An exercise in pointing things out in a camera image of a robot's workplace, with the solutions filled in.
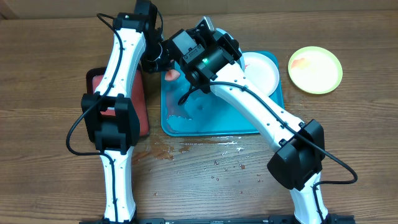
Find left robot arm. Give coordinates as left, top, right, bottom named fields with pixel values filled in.
left=79, top=1, right=171, bottom=223

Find black tray with pink water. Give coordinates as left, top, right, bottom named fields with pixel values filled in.
left=86, top=65, right=149, bottom=137

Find yellow-green plate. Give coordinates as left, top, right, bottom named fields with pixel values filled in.
left=287, top=46, right=343, bottom=95

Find teal plastic tray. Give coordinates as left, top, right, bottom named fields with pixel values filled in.
left=160, top=50, right=285, bottom=138

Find white pink plate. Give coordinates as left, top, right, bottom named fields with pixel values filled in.
left=243, top=52, right=280, bottom=96

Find pink sponge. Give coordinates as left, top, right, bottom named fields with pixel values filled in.
left=164, top=69, right=181, bottom=82

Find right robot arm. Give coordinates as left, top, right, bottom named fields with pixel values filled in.
left=167, top=27, right=328, bottom=223

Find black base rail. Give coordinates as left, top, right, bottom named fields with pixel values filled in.
left=79, top=214, right=356, bottom=224

